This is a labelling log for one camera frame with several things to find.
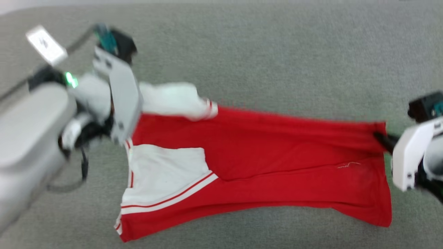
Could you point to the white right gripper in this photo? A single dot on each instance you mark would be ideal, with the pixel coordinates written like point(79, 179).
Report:
point(408, 155)

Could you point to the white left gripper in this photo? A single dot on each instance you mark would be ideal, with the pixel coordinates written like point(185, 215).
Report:
point(123, 97)

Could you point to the red and white basketball jersey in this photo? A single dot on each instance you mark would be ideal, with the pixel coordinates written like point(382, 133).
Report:
point(277, 162)

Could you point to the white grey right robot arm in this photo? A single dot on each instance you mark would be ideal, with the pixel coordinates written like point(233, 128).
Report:
point(434, 162)

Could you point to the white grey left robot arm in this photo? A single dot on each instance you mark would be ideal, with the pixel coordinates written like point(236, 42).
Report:
point(27, 131)

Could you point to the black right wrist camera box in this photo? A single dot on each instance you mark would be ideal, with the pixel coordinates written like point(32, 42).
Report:
point(420, 107)

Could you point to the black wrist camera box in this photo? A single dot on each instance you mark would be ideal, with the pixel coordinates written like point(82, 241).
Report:
point(420, 107)
point(123, 43)

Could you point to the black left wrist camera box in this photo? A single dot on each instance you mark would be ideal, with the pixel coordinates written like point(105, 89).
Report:
point(123, 43)

